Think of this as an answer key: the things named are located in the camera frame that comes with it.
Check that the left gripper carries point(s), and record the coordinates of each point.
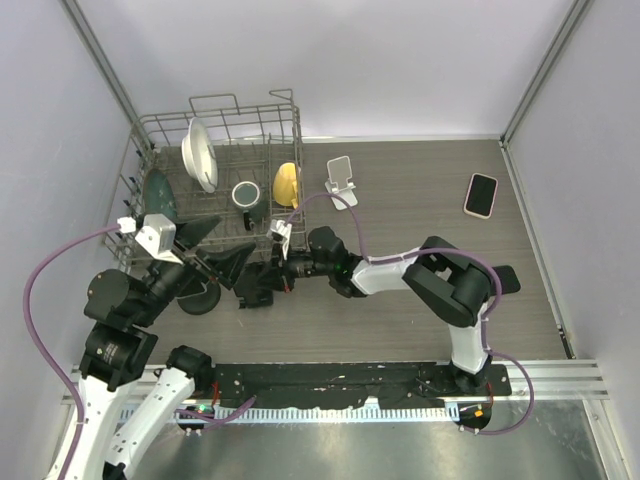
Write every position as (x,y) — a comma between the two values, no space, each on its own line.
(224,265)

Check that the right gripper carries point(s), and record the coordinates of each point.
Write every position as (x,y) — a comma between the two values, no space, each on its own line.
(282,271)

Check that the black folding phone stand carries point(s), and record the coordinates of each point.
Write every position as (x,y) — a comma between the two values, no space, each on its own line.
(251,290)

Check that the black round base stand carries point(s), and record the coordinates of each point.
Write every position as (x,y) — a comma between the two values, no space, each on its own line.
(202,303)

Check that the white folding phone stand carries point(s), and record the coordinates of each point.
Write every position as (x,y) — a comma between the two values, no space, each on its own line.
(340,183)

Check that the black phone pink case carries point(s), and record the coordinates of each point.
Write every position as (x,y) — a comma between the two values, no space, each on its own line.
(480,196)

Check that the black phone clear case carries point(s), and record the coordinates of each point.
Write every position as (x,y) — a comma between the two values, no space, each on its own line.
(199,287)

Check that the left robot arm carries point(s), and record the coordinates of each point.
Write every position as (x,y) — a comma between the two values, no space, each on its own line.
(97,445)

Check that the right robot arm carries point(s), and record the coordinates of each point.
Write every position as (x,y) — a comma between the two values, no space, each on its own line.
(456,286)

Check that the dark green mug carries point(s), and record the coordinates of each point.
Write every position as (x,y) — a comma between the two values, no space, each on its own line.
(247,197)

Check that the teal plate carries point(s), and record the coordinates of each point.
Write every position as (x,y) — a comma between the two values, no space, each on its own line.
(158,196)

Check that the yellow cup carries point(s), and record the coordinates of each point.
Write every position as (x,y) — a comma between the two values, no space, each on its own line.
(286,186)

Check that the white bowl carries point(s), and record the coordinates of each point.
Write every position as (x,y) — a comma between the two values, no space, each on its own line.
(198,156)

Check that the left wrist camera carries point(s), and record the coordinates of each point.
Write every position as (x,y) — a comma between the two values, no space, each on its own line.
(156,237)

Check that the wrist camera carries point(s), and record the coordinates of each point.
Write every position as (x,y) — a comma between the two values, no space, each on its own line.
(280,232)
(156,237)

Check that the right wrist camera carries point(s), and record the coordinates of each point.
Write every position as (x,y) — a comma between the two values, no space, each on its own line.
(280,232)

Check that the wire dish rack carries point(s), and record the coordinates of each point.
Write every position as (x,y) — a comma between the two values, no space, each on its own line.
(250,143)

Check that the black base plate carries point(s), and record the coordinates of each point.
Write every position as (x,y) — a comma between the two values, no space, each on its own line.
(342,385)

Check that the white slotted cable duct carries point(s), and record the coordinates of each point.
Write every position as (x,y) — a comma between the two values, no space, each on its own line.
(369,413)

